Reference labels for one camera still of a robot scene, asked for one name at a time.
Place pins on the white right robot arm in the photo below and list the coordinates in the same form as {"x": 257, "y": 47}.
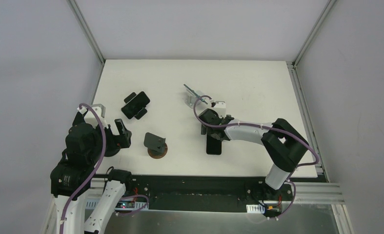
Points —
{"x": 283, "y": 143}

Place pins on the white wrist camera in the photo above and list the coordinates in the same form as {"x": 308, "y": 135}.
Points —
{"x": 86, "y": 116}
{"x": 219, "y": 107}

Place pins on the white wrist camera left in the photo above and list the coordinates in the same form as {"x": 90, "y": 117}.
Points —
{"x": 86, "y": 116}

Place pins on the black folding phone stand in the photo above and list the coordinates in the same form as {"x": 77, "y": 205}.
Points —
{"x": 136, "y": 109}

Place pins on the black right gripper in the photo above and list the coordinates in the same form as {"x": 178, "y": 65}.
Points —
{"x": 213, "y": 138}

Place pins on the grey stand with brown base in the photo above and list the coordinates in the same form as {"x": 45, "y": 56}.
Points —
{"x": 156, "y": 146}

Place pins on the dark phone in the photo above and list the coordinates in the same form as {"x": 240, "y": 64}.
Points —
{"x": 200, "y": 98}

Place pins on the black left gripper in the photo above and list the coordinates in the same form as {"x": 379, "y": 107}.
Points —
{"x": 114, "y": 139}

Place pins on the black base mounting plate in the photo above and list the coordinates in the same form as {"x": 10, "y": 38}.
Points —
{"x": 205, "y": 193}

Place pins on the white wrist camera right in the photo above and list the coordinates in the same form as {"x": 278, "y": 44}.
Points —
{"x": 219, "y": 107}

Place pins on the silver metal phone stand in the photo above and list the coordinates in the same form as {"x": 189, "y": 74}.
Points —
{"x": 191, "y": 97}

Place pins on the black round disc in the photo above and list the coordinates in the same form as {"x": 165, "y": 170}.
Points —
{"x": 111, "y": 152}

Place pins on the aluminium frame rail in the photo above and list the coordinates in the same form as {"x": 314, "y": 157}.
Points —
{"x": 318, "y": 193}

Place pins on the black phone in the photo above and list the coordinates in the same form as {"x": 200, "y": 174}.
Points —
{"x": 213, "y": 146}
{"x": 135, "y": 105}

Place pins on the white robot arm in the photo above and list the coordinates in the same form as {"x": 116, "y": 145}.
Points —
{"x": 70, "y": 183}

